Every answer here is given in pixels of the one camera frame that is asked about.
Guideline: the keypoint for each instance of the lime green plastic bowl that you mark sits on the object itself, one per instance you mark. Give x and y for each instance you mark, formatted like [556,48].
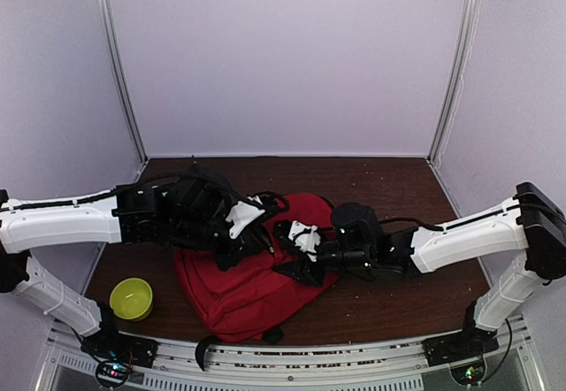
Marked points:
[132,299]

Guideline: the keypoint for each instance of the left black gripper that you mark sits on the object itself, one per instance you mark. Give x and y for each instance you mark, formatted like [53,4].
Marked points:
[247,244]

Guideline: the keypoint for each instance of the right aluminium corner post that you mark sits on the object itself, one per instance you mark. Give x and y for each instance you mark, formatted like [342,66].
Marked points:
[455,80]

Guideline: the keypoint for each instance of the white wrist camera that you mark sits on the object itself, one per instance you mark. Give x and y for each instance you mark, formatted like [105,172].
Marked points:
[305,238]
[244,213]

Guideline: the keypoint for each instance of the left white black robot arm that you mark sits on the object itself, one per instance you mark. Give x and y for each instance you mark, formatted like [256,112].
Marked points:
[196,209]

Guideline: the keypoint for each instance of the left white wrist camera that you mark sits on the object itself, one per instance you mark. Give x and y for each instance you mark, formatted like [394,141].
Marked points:
[244,213]

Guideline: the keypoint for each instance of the aluminium corner post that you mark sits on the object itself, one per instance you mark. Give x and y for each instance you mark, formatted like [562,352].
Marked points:
[119,76]
[455,80]

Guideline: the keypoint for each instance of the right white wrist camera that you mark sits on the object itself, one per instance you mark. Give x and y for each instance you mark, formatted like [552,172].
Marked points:
[305,238]

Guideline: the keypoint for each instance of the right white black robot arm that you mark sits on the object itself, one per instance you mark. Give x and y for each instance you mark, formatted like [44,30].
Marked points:
[528,223]

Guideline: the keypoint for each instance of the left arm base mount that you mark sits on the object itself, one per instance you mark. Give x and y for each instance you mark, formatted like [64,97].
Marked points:
[115,361]

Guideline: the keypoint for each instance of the red student backpack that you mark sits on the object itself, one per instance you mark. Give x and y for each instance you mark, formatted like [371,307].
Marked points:
[251,300]

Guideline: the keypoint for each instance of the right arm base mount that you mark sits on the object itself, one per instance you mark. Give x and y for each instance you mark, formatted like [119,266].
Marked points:
[463,353]

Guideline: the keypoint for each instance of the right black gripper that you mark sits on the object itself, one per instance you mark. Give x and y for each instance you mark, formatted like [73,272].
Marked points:
[301,267]

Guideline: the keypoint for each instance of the front aluminium frame rail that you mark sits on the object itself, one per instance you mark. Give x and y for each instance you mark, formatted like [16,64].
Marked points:
[386,365]

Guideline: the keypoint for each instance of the left aluminium corner post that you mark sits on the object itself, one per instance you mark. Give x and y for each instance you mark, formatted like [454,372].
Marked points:
[119,76]

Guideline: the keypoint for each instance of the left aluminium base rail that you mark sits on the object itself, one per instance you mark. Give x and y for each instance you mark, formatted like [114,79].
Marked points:
[101,246]

